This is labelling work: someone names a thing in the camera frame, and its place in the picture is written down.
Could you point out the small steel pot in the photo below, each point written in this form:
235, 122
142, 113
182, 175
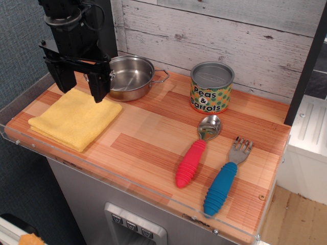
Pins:
131, 78

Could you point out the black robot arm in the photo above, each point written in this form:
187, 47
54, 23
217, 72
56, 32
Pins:
71, 10

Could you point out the orange object at corner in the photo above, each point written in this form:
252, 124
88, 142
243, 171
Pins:
30, 239

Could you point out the clear acrylic table guard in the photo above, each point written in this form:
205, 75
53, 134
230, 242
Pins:
141, 149

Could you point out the blue handled fork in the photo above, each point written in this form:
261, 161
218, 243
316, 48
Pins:
221, 185

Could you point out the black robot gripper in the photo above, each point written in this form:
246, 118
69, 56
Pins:
75, 47

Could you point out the peas and carrots can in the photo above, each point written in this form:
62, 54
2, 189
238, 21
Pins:
211, 87

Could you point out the yellow rag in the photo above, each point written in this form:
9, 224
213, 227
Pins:
75, 120

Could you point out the red handled spoon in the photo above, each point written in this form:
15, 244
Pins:
208, 129

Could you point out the white toy cabinet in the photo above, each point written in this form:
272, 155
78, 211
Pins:
303, 167

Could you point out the silver dispenser button panel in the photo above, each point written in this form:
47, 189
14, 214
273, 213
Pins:
132, 225

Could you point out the grey toy fridge cabinet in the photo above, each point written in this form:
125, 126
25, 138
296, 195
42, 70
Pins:
87, 197

